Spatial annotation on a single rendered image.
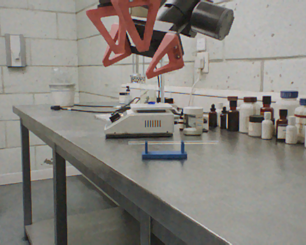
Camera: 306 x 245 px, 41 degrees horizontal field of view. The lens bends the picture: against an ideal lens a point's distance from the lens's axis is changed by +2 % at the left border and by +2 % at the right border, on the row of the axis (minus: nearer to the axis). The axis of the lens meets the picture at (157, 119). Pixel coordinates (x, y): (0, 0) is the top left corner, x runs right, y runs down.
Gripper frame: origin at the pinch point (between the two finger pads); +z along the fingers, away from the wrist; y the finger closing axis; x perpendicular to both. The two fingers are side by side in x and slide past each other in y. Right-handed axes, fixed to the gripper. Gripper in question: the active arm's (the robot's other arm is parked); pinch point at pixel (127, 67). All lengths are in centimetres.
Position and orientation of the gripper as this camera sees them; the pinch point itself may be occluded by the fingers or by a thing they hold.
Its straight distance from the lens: 68.7
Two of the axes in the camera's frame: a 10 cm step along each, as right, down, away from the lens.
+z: -5.5, 6.9, -4.7
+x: -2.4, -6.7, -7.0
